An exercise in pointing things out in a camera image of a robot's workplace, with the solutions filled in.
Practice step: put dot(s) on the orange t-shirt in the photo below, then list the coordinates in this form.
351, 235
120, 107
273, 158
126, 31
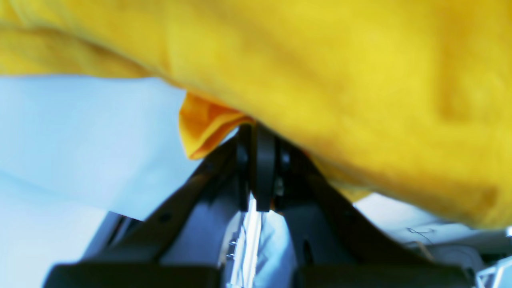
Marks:
409, 98

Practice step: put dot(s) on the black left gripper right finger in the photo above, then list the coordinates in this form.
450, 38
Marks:
335, 245

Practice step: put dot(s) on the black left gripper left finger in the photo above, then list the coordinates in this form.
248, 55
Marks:
180, 244

